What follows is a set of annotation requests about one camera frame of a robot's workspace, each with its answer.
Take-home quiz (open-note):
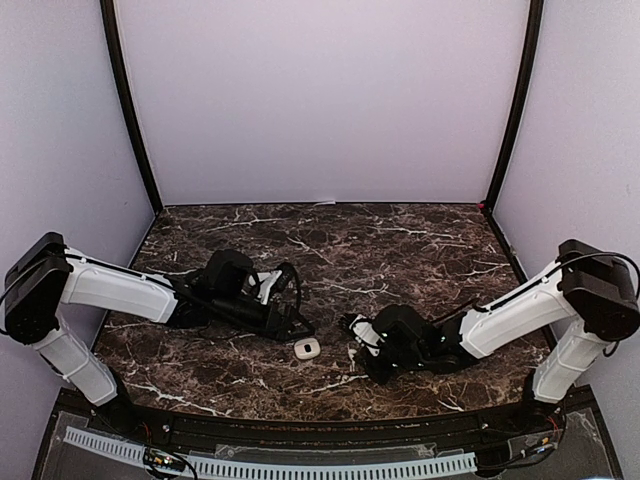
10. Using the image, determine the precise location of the beige square charging case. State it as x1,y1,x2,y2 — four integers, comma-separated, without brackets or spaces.
293,338,321,361

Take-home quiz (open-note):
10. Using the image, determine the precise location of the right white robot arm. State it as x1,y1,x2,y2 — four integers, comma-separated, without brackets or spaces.
341,239,639,434

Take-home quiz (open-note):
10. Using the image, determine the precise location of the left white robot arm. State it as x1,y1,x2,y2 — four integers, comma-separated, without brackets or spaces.
1,232,315,436

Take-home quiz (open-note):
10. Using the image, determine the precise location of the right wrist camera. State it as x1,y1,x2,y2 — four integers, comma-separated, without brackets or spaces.
339,314,384,356

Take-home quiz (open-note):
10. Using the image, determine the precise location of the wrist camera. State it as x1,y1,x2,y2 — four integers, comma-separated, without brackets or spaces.
339,314,384,356
248,262,296,305

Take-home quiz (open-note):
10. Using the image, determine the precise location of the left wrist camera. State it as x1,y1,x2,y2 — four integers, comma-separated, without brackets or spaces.
248,262,296,305

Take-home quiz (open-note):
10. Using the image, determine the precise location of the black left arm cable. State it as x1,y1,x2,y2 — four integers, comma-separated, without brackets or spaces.
194,262,304,336

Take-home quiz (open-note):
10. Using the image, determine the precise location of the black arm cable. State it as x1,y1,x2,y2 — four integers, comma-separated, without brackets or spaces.
429,252,640,359
194,262,304,336

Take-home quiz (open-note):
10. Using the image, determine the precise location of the black front rail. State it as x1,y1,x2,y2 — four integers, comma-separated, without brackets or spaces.
134,403,520,448

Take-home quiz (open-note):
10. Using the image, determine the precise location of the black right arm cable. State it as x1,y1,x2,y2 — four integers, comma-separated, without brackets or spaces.
429,252,640,359

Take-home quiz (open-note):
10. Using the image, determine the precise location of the white slotted cable duct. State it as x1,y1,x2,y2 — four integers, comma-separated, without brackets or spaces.
63,427,477,479

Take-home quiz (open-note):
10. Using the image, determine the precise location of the left black frame post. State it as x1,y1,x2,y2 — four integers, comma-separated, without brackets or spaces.
99,0,164,215

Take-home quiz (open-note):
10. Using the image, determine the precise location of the black frame post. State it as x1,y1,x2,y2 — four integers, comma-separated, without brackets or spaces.
99,0,164,215
482,0,544,216

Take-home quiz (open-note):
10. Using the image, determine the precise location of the right black frame post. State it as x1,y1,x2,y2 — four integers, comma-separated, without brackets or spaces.
482,0,544,216

